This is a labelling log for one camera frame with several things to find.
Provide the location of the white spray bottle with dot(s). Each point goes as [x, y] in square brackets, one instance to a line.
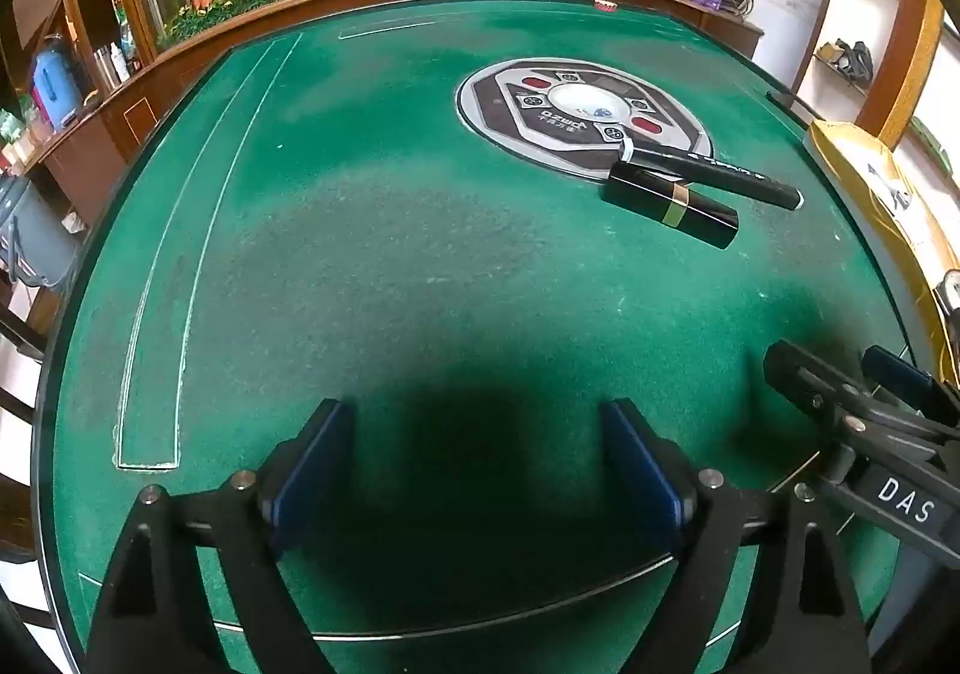
[118, 62]

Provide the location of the wooden corner cabinet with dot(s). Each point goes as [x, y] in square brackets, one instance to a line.
[712, 29]

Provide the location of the grey table control panel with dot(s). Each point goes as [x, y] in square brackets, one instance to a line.
[525, 119]

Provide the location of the tan small box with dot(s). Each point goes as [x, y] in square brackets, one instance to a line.
[829, 53]

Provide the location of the black lipstick tube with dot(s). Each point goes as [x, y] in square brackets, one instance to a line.
[660, 197]

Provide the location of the blue thermos jug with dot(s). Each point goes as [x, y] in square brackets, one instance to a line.
[52, 85]

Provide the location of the black marker pen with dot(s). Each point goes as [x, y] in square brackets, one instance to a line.
[712, 171]

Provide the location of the green flat board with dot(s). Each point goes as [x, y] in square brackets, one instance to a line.
[934, 145]

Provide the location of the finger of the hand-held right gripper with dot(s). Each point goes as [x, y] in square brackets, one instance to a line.
[802, 374]
[896, 374]

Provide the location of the white yellow-taped foam tray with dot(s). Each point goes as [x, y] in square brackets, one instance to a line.
[847, 156]

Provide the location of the grey blue water jug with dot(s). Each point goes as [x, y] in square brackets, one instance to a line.
[34, 231]

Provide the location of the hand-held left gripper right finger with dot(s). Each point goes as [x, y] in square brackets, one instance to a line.
[637, 471]

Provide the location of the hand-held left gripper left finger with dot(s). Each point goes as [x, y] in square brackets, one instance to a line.
[315, 464]

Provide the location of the black tool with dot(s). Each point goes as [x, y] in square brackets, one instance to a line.
[856, 60]

